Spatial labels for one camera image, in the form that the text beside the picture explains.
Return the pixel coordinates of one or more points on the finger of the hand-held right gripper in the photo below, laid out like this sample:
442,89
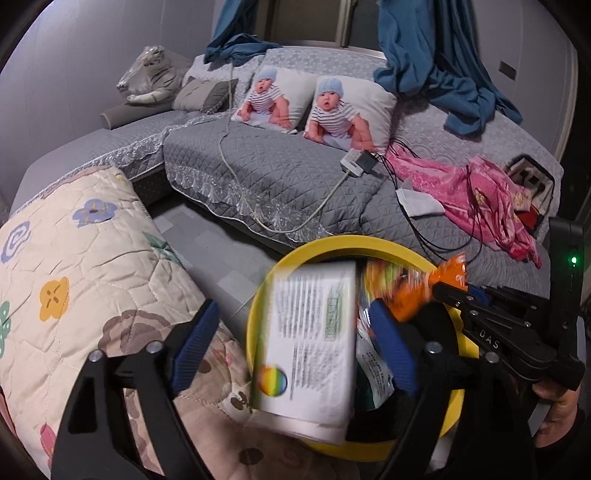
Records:
508,346
498,300

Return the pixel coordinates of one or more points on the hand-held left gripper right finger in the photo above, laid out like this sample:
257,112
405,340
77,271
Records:
392,350

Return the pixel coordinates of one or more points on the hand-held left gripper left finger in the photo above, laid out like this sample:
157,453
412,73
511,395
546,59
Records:
198,341

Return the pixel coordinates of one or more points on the orange snack wrapper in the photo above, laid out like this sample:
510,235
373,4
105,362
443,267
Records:
411,302

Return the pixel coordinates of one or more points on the green and white cardboard box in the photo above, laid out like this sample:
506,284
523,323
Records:
304,332

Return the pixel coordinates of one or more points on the yellow round bin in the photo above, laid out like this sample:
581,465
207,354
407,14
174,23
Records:
323,244

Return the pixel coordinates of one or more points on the person's right hand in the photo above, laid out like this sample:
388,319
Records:
556,415

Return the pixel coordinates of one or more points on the pink cloth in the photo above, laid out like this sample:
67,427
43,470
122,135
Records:
461,194

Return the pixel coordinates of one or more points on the white grey cloth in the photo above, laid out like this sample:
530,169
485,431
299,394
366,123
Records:
420,201

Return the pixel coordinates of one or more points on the cream floral blanket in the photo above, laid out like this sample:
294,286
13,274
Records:
69,258

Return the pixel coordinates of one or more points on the grey sofa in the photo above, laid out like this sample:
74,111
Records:
277,175

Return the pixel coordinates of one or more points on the dark grey power adapter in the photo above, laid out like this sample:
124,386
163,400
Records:
369,161

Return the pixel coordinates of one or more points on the white power strip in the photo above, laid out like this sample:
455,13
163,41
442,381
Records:
351,164

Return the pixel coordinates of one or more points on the grey bolster pillow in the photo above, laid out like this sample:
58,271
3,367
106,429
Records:
124,115

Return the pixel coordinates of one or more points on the baby print pillow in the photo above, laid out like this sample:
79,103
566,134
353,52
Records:
272,99
346,115

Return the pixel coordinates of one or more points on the grey square cushion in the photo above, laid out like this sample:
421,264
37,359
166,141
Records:
203,94

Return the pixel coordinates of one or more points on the blue curtain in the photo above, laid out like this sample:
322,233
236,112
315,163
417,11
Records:
438,60
240,32

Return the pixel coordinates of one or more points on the white tiger plush toy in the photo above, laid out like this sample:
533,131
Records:
152,78

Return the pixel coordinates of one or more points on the dark wall switch plate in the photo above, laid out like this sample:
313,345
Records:
507,69

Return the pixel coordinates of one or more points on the window frame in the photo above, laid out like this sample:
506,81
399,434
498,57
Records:
323,23

